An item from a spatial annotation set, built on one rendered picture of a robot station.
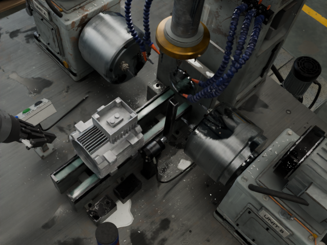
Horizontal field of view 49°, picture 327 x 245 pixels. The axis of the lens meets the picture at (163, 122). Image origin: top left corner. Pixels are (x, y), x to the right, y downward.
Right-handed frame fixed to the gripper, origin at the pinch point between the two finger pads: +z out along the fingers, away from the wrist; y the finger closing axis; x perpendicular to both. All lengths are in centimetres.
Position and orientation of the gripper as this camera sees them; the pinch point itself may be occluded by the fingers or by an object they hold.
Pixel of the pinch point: (45, 137)
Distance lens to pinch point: 116.5
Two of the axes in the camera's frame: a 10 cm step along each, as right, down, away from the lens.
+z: 2.8, 1.7, 9.5
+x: -6.7, 7.4, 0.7
